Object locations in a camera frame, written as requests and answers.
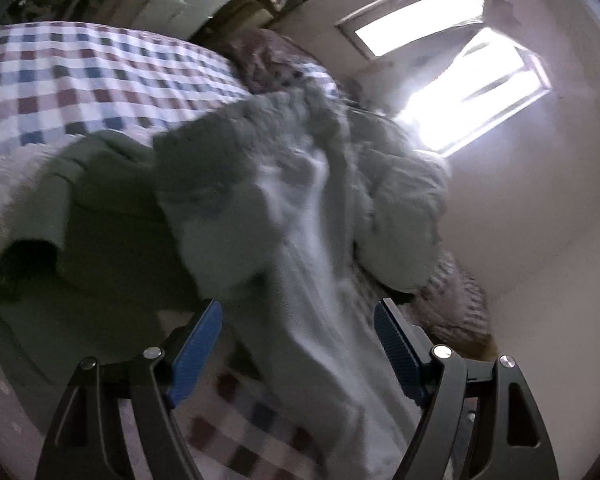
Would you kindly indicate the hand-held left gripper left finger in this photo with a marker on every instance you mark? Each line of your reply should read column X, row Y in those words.
column 195, row 355

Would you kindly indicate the window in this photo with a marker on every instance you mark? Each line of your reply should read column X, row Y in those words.
column 480, row 90

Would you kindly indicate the olive green garment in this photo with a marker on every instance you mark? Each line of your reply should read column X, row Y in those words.
column 95, row 240

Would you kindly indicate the pale green puffy duvet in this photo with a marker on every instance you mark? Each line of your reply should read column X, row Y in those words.
column 405, row 200

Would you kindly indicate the checkered bed sheet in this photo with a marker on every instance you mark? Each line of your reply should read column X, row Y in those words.
column 80, row 75

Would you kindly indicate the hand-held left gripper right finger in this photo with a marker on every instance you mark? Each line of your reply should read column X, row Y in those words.
column 397, row 355

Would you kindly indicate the grey-green pants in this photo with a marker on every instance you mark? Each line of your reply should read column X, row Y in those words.
column 280, row 240

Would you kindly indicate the white laundry basket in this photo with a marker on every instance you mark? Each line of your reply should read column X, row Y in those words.
column 180, row 5

